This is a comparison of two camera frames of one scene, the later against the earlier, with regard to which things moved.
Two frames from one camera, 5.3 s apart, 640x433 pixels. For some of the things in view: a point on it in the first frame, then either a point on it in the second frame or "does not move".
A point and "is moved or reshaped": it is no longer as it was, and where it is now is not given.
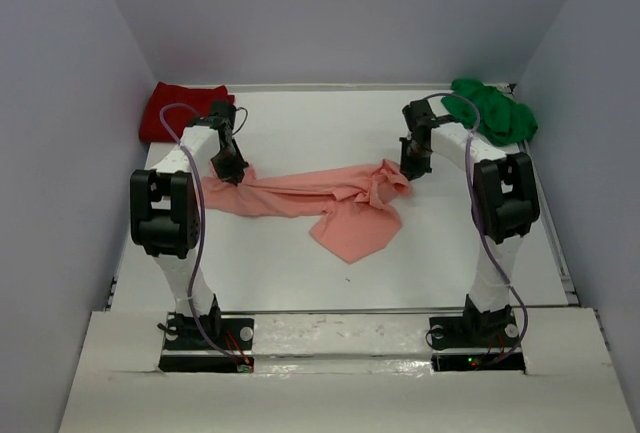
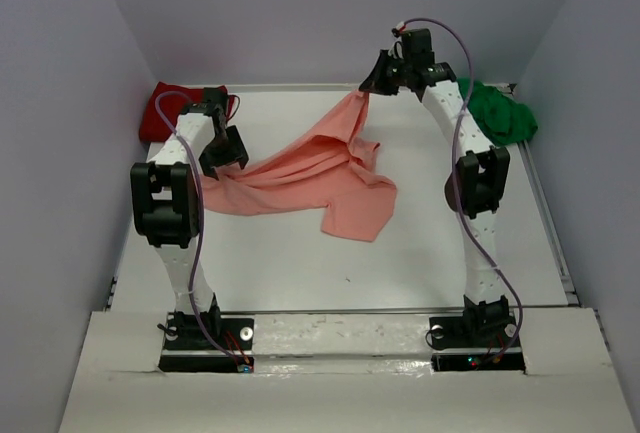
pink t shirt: (360, 204) is moved or reshaped
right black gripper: (414, 162) to (388, 73)
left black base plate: (228, 333) does not move
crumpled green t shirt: (504, 120) does not move
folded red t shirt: (163, 94) does not move
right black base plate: (476, 341) does not move
